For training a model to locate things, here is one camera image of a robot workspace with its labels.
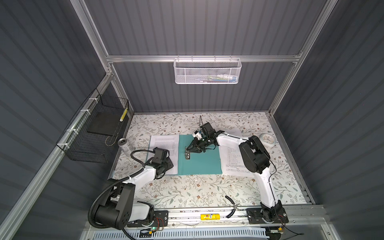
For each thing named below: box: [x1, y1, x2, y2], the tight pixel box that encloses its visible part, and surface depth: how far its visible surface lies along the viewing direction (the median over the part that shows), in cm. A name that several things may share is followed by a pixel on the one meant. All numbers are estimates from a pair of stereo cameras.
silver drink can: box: [117, 137, 134, 157], surface depth 88 cm
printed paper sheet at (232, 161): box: [219, 144, 256, 177], surface depth 93 cm
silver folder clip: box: [185, 151, 190, 160], surface depth 98 cm
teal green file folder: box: [178, 134, 223, 176], surface depth 93 cm
